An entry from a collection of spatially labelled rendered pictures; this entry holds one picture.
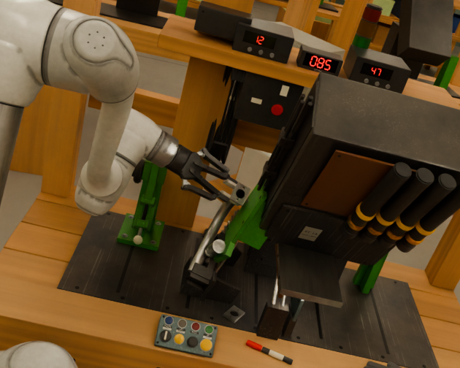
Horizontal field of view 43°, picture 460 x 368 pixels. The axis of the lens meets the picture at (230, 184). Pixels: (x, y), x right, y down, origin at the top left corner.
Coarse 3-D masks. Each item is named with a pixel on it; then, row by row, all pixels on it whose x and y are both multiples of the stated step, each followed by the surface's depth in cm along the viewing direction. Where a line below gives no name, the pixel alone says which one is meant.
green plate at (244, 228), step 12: (252, 192) 160; (264, 192) 150; (252, 204) 154; (264, 204) 151; (240, 216) 159; (252, 216) 151; (228, 228) 165; (240, 228) 154; (252, 228) 155; (228, 240) 159; (240, 240) 157; (252, 240) 157; (264, 240) 156
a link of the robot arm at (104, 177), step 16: (112, 112) 117; (128, 112) 119; (96, 128) 124; (112, 128) 121; (96, 144) 126; (112, 144) 125; (96, 160) 129; (112, 160) 131; (80, 176) 142; (96, 176) 133; (112, 176) 140; (128, 176) 147; (80, 192) 144; (96, 192) 141; (112, 192) 142; (80, 208) 145; (96, 208) 145
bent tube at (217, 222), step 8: (240, 184) 160; (240, 192) 162; (248, 192) 160; (232, 200) 158; (240, 200) 159; (224, 208) 168; (216, 216) 170; (224, 216) 170; (216, 224) 169; (208, 232) 168; (216, 232) 169; (208, 240) 167; (200, 248) 166; (200, 256) 164; (192, 264) 164
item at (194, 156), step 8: (184, 152) 153; (192, 152) 157; (176, 160) 152; (184, 160) 153; (192, 160) 156; (200, 160) 157; (168, 168) 154; (176, 168) 153; (184, 168) 155; (200, 168) 157; (184, 176) 155; (192, 176) 156
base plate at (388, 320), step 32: (96, 224) 183; (96, 256) 169; (128, 256) 173; (160, 256) 177; (192, 256) 181; (64, 288) 154; (96, 288) 157; (128, 288) 161; (160, 288) 164; (256, 288) 175; (352, 288) 188; (384, 288) 193; (224, 320) 160; (256, 320) 163; (320, 320) 170; (352, 320) 174; (384, 320) 178; (416, 320) 183; (352, 352) 162; (384, 352) 165; (416, 352) 169
